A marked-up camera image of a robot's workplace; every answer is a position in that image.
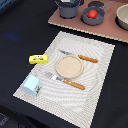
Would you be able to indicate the light blue milk carton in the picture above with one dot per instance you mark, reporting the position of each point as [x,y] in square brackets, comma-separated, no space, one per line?
[31,85]

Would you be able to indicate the red toy tomato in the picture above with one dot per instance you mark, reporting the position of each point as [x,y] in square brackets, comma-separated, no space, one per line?
[92,14]

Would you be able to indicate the grey frying pan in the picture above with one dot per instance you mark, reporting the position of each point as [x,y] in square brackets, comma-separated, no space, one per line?
[100,13]

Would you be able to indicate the round wooden plate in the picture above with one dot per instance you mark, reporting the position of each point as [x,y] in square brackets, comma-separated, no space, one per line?
[69,66]

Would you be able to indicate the woven beige placemat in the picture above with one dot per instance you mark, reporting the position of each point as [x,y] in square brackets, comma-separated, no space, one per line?
[64,101]

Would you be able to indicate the grey cooking pot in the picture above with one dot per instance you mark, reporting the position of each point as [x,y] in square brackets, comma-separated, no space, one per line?
[68,8]

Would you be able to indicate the wooden toy stove board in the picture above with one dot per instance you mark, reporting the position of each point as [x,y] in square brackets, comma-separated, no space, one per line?
[108,28]

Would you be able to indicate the cream sink bowl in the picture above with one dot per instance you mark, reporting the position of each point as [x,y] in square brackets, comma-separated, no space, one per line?
[122,14]

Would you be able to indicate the wooden handled toy fork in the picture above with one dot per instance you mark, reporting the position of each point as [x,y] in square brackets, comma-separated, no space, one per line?
[66,81]

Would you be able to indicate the wooden handled toy knife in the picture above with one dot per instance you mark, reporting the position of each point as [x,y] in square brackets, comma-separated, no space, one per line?
[80,56]

